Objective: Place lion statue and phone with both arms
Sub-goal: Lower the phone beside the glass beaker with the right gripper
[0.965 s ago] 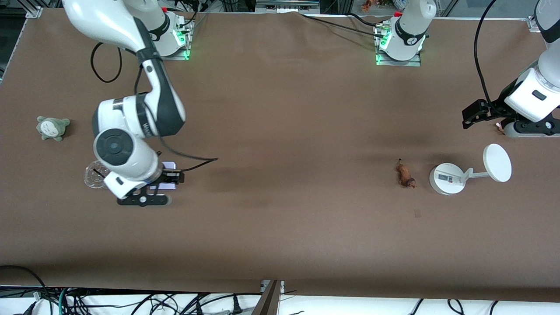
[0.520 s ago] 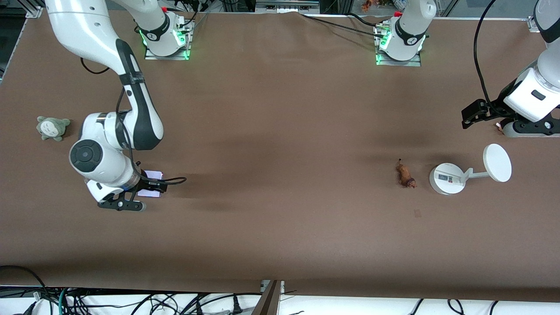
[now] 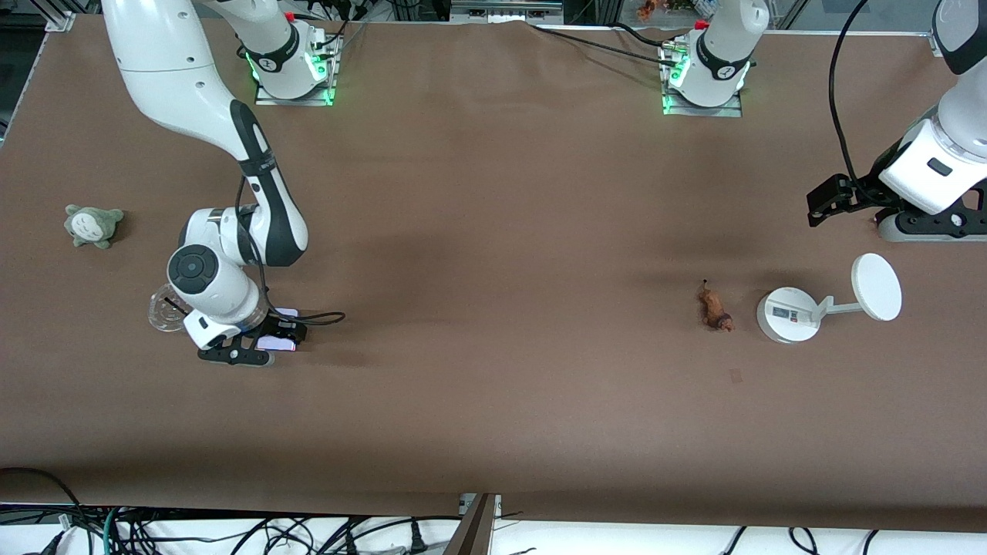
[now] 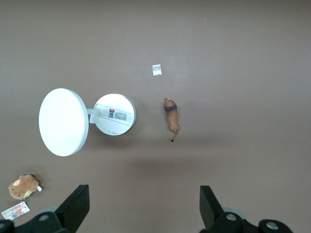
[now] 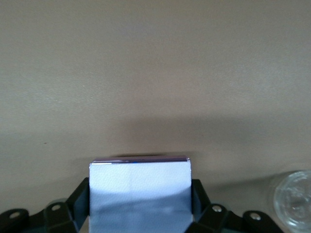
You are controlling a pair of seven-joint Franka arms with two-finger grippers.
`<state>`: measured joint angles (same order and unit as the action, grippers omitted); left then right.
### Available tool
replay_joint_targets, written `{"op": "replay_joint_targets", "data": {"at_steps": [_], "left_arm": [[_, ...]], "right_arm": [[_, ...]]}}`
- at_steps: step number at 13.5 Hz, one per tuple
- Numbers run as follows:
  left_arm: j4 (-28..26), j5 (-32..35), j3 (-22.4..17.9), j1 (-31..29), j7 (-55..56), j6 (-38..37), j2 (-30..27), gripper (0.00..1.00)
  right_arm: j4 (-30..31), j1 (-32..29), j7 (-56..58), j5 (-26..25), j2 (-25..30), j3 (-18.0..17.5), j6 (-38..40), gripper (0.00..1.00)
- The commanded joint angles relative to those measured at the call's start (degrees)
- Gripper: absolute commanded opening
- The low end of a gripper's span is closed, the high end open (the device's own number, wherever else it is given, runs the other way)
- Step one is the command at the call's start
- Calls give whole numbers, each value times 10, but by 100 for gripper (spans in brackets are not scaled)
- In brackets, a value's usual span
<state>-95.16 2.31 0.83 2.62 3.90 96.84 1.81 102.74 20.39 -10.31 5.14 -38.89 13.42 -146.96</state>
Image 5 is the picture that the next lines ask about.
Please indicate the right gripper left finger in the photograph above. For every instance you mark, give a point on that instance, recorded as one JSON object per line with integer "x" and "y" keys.
{"x": 77, "y": 206}

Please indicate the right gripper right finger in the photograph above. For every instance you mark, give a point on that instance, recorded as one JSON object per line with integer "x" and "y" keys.
{"x": 204, "y": 218}

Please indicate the white purple card box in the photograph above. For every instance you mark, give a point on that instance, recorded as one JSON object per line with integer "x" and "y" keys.
{"x": 138, "y": 189}

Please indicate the clear plastic cup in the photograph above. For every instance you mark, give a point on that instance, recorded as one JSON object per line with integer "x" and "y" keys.
{"x": 294, "y": 201}

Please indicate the brown table cover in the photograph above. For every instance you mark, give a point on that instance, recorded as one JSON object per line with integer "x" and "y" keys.
{"x": 155, "y": 72}

